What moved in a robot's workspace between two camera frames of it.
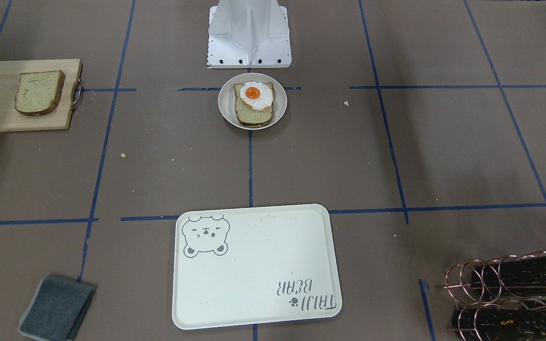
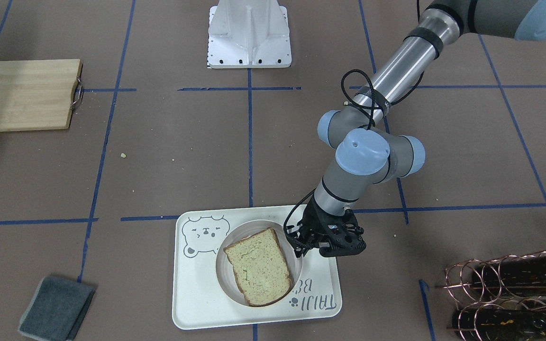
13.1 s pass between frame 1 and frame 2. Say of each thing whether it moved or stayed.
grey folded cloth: stayed
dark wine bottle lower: stayed
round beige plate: moved
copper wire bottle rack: stayed
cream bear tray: stayed
